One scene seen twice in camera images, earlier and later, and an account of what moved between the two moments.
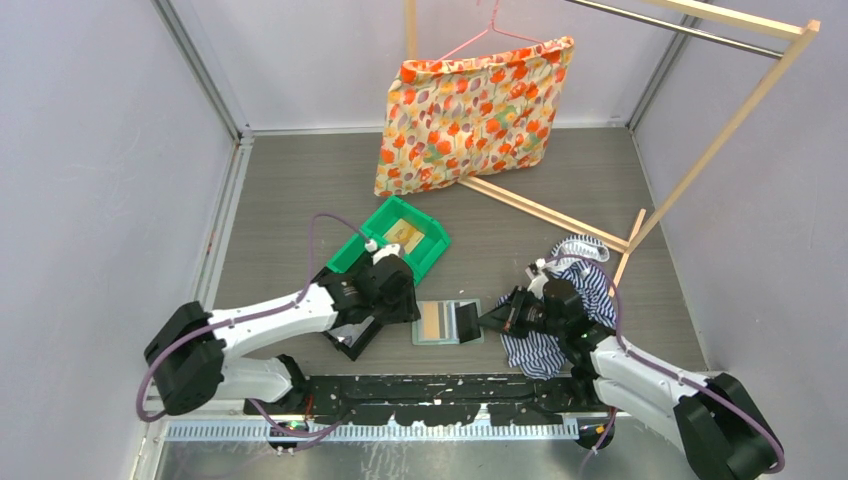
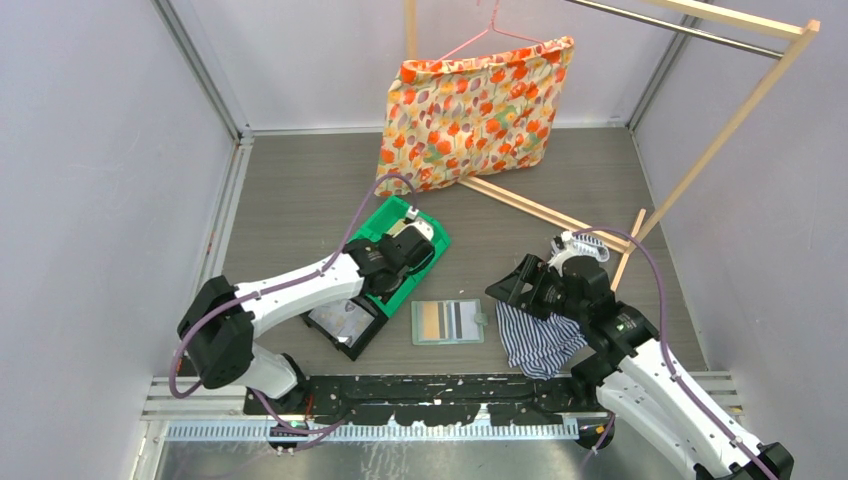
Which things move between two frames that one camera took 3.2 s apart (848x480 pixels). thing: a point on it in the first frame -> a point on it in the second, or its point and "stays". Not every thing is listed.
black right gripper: x=506 y=317 -> x=530 y=269
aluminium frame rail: x=242 y=139 stays
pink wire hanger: x=493 y=28 stays
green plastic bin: x=371 y=236 stays
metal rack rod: x=706 y=33 stays
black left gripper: x=406 y=310 -> x=385 y=238
